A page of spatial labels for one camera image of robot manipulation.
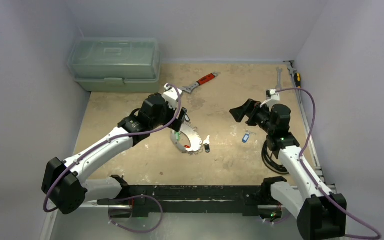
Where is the key with green tag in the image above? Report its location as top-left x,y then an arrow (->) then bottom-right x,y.
174,132 -> 181,142

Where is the key with blue tag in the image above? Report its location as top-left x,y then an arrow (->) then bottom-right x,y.
242,130 -> 256,143

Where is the key with white tag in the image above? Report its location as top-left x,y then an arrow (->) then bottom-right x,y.
203,135 -> 210,145

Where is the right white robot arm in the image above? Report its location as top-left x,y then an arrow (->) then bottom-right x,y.
229,99 -> 347,240

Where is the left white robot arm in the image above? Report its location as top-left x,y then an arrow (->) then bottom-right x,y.
41,90 -> 187,215

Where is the silver open-end spanner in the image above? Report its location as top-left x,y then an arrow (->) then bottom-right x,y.
275,67 -> 283,90

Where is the yellow black screwdriver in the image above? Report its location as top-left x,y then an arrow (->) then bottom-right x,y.
294,72 -> 302,88

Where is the green translucent plastic toolbox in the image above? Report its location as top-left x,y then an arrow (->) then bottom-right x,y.
67,37 -> 162,93

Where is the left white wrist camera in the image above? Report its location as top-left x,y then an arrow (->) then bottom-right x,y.
162,83 -> 183,110

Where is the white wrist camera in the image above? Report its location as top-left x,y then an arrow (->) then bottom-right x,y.
259,89 -> 280,109
162,83 -> 183,110

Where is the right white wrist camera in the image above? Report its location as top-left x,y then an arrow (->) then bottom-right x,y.
259,89 -> 280,109

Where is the red handled adjustable wrench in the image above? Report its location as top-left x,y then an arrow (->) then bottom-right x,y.
179,72 -> 220,94

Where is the black cable bundle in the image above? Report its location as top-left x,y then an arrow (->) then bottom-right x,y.
261,139 -> 290,176

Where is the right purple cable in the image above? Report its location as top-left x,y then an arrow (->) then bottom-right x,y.
274,87 -> 382,240

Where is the aluminium side rail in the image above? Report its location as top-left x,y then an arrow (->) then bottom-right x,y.
283,60 -> 326,190

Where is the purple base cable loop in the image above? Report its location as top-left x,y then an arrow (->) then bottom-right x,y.
107,194 -> 164,234

